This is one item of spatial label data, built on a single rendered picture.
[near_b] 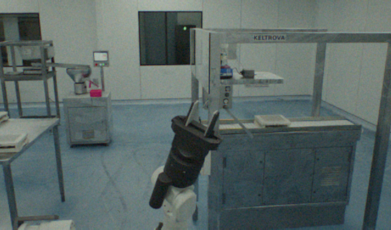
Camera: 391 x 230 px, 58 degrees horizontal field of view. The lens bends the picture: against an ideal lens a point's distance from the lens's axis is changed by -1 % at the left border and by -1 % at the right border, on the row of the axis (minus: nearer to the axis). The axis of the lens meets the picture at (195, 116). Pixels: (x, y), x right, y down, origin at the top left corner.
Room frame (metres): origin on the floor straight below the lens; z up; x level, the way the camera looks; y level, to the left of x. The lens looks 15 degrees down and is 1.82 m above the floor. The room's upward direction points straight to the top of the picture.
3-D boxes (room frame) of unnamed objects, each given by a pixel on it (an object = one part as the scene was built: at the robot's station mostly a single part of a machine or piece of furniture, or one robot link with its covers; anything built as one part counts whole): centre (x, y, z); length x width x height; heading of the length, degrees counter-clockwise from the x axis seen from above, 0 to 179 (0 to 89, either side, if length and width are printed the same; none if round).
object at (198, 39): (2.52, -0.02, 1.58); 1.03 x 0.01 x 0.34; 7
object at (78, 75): (5.26, 1.65, 0.95); 0.49 x 0.36 x 0.37; 97
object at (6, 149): (2.54, 1.43, 0.90); 0.24 x 0.24 x 0.02; 8
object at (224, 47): (2.82, -0.18, 1.57); 0.15 x 0.15 x 0.19
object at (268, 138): (2.91, -0.73, 0.88); 1.30 x 0.29 x 0.10; 97
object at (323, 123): (2.91, -0.73, 0.92); 1.35 x 0.25 x 0.05; 97
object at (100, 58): (5.38, 1.41, 1.07); 0.23 x 0.10 x 0.62; 97
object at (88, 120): (5.22, 1.60, 0.38); 0.63 x 0.57 x 0.76; 97
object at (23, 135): (2.54, 1.43, 0.95); 0.25 x 0.24 x 0.02; 8
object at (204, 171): (1.98, -0.06, 1.08); 0.17 x 0.06 x 0.26; 7
